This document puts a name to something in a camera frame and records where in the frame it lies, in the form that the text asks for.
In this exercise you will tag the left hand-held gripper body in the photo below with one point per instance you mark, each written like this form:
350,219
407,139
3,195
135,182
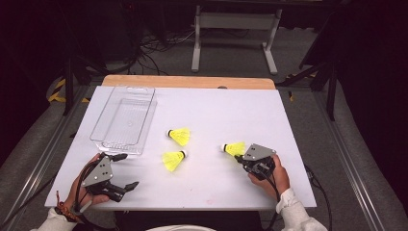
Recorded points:
99,173

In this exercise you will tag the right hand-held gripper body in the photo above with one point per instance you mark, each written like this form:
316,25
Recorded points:
258,152

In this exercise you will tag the yellow shuttlecock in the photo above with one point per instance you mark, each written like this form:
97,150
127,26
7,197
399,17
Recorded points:
181,136
235,148
171,160

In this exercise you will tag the clear plastic bin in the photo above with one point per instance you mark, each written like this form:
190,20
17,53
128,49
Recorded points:
128,112

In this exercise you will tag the person's left hand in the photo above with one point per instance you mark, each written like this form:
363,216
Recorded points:
96,200

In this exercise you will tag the person's right hand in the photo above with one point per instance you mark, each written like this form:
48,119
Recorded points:
280,179

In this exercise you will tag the white table mat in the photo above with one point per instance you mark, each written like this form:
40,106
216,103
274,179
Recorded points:
218,115

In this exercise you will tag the person's white shirt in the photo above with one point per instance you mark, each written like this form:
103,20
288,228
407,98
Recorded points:
179,228

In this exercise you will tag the person's dark trousers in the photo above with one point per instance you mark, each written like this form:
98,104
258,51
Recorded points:
192,219

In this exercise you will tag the yellow black floor tape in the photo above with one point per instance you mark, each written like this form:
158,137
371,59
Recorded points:
57,96

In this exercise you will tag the black metal stand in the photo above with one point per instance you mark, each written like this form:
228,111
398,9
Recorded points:
68,86
331,93

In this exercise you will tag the aluminium rail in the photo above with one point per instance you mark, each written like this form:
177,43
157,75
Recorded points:
349,160
41,160

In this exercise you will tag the grey metal frame stand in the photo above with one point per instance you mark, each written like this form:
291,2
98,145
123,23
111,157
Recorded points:
235,20

